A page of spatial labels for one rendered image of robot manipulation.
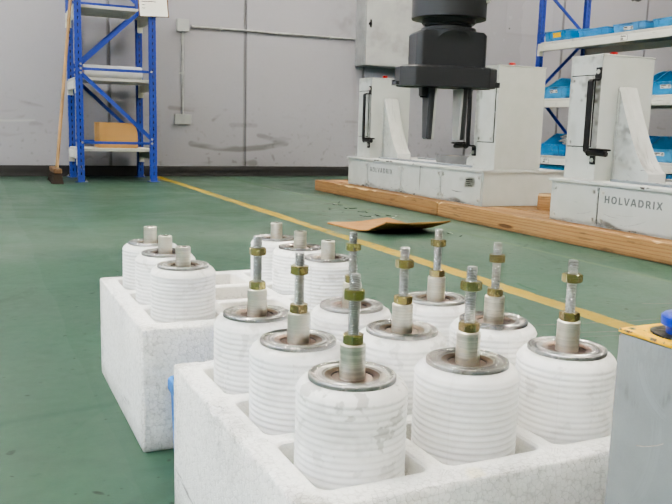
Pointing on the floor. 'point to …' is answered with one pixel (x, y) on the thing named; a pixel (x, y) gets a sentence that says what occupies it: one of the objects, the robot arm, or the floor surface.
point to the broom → (61, 110)
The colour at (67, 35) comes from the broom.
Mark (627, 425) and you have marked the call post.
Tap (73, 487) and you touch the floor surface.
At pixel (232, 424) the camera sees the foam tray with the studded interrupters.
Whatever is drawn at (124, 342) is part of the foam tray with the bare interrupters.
